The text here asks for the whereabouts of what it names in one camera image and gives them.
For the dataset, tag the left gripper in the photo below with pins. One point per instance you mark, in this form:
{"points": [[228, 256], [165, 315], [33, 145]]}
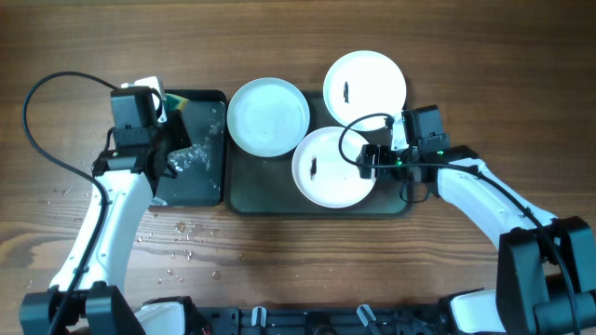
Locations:
{"points": [[176, 135]]}

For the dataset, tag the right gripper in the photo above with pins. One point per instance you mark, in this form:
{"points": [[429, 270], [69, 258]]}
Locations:
{"points": [[368, 161]]}

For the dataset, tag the green yellow sponge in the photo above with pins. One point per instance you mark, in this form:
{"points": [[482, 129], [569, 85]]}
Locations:
{"points": [[175, 102]]}

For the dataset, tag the white plate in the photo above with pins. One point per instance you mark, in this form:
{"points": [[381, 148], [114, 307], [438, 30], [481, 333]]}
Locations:
{"points": [[360, 86], [323, 176]]}

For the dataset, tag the light blue plate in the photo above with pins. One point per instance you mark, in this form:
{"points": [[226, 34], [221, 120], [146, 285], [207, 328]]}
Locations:
{"points": [[268, 117]]}

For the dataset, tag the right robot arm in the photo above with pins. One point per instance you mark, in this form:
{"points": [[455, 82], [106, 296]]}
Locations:
{"points": [[546, 265]]}

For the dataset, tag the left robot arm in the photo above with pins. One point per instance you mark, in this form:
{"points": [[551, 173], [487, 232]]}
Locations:
{"points": [[89, 283]]}

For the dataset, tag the black rectangular sponge tray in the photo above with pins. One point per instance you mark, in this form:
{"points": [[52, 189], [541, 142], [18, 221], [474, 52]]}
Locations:
{"points": [[200, 180]]}

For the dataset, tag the dark brown serving tray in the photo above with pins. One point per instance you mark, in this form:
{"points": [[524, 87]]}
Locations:
{"points": [[265, 186]]}

